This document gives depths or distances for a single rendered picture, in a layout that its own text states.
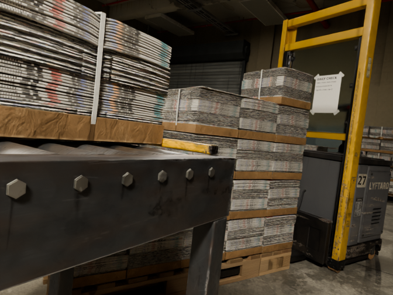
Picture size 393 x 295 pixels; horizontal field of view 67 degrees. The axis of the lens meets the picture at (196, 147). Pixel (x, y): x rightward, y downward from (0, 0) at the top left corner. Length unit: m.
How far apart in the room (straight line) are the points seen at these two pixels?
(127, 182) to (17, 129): 0.20
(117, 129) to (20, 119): 0.18
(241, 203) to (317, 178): 0.92
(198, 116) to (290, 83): 0.71
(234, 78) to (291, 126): 7.11
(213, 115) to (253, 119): 0.28
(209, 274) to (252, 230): 1.27
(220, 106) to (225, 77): 7.58
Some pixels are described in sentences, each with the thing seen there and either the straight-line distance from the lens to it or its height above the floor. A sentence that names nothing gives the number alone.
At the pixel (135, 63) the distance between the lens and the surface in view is 0.63.
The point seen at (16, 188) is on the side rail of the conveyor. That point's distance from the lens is 0.31.
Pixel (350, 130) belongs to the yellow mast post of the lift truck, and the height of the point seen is 0.97.
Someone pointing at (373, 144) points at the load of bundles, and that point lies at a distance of 6.13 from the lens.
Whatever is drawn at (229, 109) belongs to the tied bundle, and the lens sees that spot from 1.62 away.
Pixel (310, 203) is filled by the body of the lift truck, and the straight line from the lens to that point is 2.56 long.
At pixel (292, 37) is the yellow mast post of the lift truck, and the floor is 1.72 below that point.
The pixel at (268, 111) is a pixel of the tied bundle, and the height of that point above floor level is 1.01.
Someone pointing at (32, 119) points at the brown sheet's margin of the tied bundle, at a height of 0.83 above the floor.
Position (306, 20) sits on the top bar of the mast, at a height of 1.80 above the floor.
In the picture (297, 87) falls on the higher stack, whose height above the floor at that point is 1.19.
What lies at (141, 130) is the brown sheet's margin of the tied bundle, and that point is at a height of 0.83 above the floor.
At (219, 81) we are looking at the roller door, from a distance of 9.25.
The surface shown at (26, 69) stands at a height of 0.91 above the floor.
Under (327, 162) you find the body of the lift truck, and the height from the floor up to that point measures 0.72.
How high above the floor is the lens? 0.84
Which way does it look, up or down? 3 degrees down
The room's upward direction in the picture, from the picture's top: 6 degrees clockwise
